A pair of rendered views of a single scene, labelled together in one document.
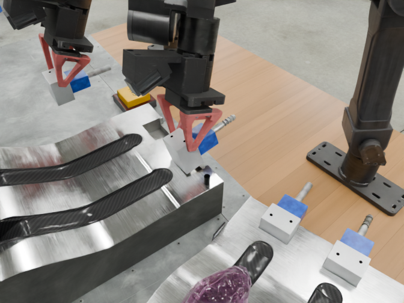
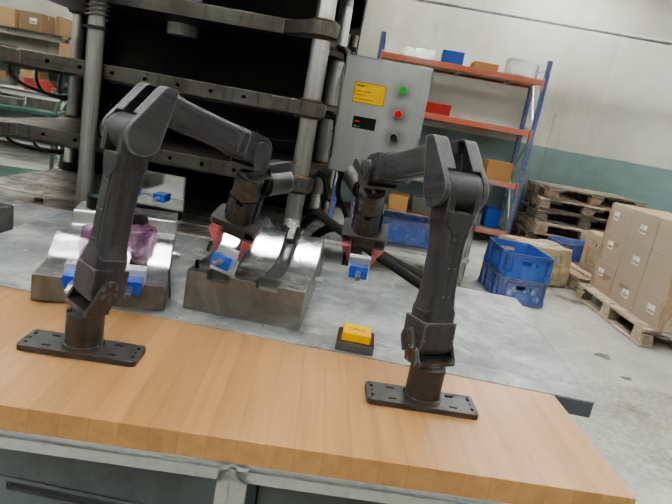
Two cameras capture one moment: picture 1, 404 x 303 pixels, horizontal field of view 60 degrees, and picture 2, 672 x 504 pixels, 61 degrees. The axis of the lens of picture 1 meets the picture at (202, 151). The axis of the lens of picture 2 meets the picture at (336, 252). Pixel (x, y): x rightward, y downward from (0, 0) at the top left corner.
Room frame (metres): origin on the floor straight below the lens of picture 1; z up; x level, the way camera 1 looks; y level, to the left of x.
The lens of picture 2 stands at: (1.33, -0.80, 1.27)
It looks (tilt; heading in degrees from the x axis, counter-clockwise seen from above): 14 degrees down; 127
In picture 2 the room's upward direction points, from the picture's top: 10 degrees clockwise
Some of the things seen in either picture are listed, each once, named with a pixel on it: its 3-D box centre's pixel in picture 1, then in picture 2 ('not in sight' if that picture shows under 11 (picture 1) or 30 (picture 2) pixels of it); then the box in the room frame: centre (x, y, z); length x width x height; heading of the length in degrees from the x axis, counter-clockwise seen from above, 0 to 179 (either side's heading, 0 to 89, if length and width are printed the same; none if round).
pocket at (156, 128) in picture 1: (159, 135); (268, 289); (0.51, 0.08, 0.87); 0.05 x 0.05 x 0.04; 35
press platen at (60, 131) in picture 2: not in sight; (172, 162); (-0.64, 0.64, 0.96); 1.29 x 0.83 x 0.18; 35
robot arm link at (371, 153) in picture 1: (367, 139); (92, 292); (0.46, -0.30, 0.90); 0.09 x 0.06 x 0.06; 176
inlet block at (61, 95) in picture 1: (80, 77); (358, 271); (0.62, 0.25, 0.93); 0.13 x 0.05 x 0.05; 125
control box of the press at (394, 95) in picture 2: not in sight; (351, 261); (0.11, 0.94, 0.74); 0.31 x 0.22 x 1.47; 35
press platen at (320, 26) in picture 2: not in sight; (186, 35); (-0.64, 0.63, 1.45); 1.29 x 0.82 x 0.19; 35
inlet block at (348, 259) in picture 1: (355, 243); (73, 281); (0.28, -0.24, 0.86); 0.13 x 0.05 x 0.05; 142
